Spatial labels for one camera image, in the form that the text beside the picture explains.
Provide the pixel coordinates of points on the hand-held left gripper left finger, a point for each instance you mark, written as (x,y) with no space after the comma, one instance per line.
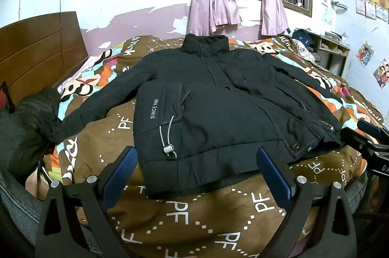
(121,169)

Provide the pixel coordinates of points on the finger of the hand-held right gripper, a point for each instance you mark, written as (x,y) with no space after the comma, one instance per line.
(369,127)
(358,139)

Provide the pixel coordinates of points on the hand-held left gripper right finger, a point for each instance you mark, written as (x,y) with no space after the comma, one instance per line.
(273,179)

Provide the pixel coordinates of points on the black jacket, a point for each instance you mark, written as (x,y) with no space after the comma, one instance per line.
(212,112)

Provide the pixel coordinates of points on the wooden shelf desk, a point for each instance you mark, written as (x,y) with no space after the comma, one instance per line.
(334,48)

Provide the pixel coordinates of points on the brown cartoon printed blanket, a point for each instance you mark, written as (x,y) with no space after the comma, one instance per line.
(197,224)

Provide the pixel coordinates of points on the stack of papers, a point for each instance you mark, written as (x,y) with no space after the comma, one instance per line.
(334,35)

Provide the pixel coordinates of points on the floral cloth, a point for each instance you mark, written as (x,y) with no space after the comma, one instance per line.
(304,52)

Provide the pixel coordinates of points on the dark green jacket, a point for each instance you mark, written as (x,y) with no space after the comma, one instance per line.
(24,130)

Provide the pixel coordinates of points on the blue denim jeans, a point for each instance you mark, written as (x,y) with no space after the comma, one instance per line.
(18,215)

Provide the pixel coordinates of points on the dark blue cap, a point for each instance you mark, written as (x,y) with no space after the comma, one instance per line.
(301,37)

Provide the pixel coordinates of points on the dark red cloth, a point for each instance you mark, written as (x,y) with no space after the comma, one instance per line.
(3,96)

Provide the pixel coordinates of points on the wooden headboard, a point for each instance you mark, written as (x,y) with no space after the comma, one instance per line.
(39,51)

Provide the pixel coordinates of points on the colourful wall poster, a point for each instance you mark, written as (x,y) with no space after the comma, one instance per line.
(382,71)
(364,52)

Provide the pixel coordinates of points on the white wall paper sheet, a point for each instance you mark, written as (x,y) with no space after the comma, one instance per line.
(328,14)

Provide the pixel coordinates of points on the group of wall certificates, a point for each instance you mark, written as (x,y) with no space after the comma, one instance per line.
(370,2)

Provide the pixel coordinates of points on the small wall shelf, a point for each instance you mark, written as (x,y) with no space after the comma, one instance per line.
(339,5)

